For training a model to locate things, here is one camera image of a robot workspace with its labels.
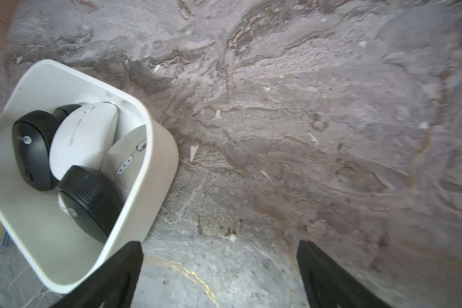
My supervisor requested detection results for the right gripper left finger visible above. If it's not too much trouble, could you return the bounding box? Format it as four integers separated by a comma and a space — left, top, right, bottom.
53, 241, 144, 308

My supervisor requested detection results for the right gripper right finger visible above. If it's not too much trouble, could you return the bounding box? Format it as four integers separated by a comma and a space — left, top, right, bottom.
296, 240, 389, 308

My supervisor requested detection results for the black ribbed mouse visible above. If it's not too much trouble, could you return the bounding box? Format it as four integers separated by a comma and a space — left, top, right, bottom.
59, 165, 123, 244

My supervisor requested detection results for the white plastic storage box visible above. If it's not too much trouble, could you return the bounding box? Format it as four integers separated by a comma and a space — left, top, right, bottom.
0, 60, 179, 294

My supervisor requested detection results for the grey mouse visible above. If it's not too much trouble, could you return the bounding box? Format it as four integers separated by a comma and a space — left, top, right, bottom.
101, 125, 147, 202

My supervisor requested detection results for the white smooth mouse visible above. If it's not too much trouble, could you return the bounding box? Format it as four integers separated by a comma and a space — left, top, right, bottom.
50, 102, 119, 180

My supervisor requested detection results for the black smooth mouse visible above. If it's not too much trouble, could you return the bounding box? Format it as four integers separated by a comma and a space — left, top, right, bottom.
12, 110, 60, 191

